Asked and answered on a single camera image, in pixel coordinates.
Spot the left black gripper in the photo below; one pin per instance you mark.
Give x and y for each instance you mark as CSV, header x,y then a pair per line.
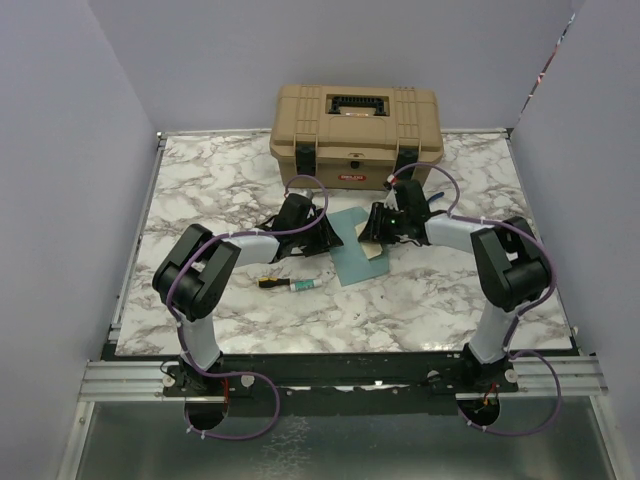
x,y
325,238

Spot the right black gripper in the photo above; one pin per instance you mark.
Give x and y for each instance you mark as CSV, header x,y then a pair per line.
x,y
373,229

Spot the cream letter paper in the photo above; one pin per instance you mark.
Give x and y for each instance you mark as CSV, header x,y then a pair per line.
x,y
372,250

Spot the teal envelope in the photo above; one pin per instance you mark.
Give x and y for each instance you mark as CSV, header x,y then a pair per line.
x,y
350,260

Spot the green white glue stick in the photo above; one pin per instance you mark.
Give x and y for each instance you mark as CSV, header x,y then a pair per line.
x,y
302,285

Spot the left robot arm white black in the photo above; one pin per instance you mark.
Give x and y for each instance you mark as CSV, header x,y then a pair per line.
x,y
193,276

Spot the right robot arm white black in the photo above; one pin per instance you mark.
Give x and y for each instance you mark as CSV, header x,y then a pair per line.
x,y
512,268

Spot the blue black pliers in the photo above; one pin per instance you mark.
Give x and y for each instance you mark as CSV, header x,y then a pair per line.
x,y
433,198

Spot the yellow black screwdriver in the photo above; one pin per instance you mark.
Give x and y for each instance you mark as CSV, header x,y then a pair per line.
x,y
269,283

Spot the tan plastic toolbox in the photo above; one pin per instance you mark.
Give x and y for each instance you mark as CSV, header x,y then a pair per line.
x,y
354,137

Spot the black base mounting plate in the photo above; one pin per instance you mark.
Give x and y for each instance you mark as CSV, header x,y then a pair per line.
x,y
373,383

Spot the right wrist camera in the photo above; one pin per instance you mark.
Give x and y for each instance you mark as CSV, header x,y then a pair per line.
x,y
391,201

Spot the aluminium frame rail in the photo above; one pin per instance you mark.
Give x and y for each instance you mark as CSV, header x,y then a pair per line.
x,y
122,381

